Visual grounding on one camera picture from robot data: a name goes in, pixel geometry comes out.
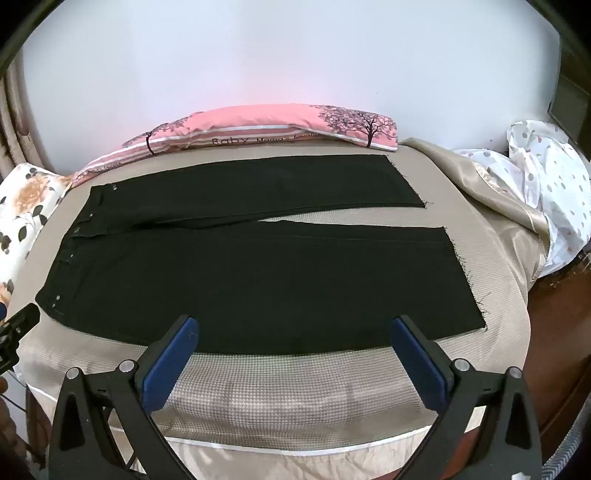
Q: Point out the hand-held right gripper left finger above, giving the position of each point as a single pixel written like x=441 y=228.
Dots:
x=170 y=362

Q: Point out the pink tree print pillow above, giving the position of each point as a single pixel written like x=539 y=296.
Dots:
x=268 y=121

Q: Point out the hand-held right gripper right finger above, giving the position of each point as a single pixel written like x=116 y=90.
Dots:
x=416 y=364

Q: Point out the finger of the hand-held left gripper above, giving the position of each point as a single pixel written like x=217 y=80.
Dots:
x=22 y=318

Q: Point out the white floral pillow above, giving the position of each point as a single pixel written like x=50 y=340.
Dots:
x=27 y=198

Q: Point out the black pants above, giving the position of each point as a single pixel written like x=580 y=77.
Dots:
x=258 y=286

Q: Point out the beige satin blanket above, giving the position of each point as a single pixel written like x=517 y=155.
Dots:
x=498 y=203

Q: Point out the white spotted quilt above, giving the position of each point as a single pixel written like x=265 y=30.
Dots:
x=545 y=184

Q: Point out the dark window frame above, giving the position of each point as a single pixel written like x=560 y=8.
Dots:
x=572 y=101

